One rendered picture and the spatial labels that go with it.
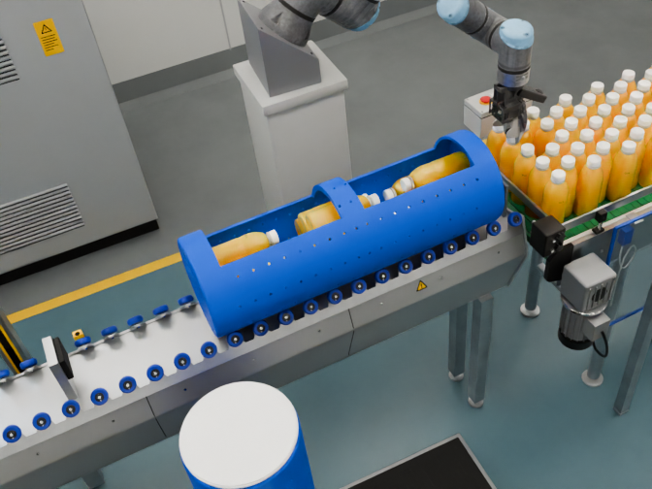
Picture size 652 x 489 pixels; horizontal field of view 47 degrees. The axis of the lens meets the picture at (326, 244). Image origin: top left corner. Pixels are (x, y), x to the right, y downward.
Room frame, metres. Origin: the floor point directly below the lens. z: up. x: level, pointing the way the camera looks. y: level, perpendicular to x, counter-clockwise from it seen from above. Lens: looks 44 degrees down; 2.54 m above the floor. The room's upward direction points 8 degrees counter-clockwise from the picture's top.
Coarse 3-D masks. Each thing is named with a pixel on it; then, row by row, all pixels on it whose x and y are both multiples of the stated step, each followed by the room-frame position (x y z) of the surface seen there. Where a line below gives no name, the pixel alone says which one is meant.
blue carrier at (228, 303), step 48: (480, 144) 1.64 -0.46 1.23; (336, 192) 1.52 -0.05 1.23; (432, 192) 1.51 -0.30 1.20; (480, 192) 1.53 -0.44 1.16; (192, 240) 1.41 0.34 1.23; (288, 240) 1.39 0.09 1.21; (336, 240) 1.39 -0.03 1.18; (384, 240) 1.42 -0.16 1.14; (432, 240) 1.46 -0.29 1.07; (240, 288) 1.29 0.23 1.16; (288, 288) 1.31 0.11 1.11
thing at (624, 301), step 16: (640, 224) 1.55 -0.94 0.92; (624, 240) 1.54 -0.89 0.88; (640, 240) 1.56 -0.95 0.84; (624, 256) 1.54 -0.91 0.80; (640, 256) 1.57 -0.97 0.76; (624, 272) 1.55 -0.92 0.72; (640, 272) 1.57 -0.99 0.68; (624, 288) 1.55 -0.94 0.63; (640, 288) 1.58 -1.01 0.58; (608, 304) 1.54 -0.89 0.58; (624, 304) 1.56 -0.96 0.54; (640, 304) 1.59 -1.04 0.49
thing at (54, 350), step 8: (48, 344) 1.26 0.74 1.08; (56, 344) 1.26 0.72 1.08; (48, 352) 1.23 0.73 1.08; (56, 352) 1.24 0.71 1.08; (64, 352) 1.26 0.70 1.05; (48, 360) 1.21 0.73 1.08; (56, 360) 1.21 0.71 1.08; (64, 360) 1.21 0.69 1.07; (56, 368) 1.19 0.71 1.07; (64, 368) 1.20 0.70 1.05; (56, 376) 1.19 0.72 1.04; (64, 376) 1.20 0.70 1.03; (72, 376) 1.21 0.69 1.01; (64, 384) 1.19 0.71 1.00; (72, 384) 1.21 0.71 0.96; (64, 392) 1.19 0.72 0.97; (72, 392) 1.19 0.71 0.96
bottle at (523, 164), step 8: (520, 152) 1.76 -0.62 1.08; (520, 160) 1.74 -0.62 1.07; (528, 160) 1.73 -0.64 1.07; (520, 168) 1.73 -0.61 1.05; (528, 168) 1.72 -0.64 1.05; (512, 176) 1.76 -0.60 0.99; (520, 176) 1.73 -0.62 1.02; (528, 176) 1.72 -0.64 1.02; (520, 184) 1.72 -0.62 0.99; (512, 200) 1.74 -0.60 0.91; (520, 200) 1.72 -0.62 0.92
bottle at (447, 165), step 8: (456, 152) 1.72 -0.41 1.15; (440, 160) 1.69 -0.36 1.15; (448, 160) 1.69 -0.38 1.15; (456, 160) 1.69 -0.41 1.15; (464, 160) 1.69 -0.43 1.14; (416, 168) 1.68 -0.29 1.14; (424, 168) 1.67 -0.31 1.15; (432, 168) 1.67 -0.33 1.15; (440, 168) 1.67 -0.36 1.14; (448, 168) 1.67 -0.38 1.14; (456, 168) 1.67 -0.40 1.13; (464, 168) 1.68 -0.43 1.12; (416, 176) 1.65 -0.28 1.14; (424, 176) 1.65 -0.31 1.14; (432, 176) 1.65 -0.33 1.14; (440, 176) 1.65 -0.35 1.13; (416, 184) 1.64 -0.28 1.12; (424, 184) 1.63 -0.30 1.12
